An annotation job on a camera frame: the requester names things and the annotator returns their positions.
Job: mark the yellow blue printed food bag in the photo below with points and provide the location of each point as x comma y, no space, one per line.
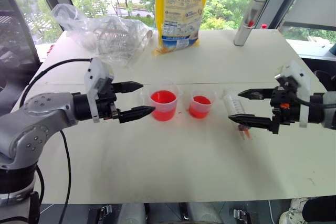
179,11

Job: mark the clear plastic syringe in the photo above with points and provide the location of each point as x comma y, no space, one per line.
235,104

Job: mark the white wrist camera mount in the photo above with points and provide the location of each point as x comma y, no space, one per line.
302,82
95,77

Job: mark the black rounded object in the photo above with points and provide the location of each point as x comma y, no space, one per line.
323,79

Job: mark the silver cylindrical tube container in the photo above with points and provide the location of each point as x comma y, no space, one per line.
246,24

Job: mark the small clear cup red liquid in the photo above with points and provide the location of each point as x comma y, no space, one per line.
200,106

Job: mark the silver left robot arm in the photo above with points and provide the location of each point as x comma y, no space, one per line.
39,119

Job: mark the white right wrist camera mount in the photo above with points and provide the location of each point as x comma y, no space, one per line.
302,82

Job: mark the black trouser leg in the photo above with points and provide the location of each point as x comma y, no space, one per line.
320,208

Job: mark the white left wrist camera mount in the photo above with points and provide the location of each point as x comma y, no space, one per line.
95,77

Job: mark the grey rounded shape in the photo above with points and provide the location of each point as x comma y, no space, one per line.
204,213
132,214

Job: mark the black office chair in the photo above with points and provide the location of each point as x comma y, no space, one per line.
15,51

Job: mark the crumpled clear plastic bag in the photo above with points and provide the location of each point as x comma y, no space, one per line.
105,35

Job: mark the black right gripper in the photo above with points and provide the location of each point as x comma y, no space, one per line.
286,111

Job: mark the small red cap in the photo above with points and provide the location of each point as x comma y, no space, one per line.
263,26

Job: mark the metal buckle latch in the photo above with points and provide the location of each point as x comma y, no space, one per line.
240,213
106,209

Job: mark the white sneaker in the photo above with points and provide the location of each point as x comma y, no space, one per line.
292,211

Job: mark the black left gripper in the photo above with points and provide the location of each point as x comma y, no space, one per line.
106,103

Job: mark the large clear cup red liquid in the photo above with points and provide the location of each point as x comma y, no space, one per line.
163,103

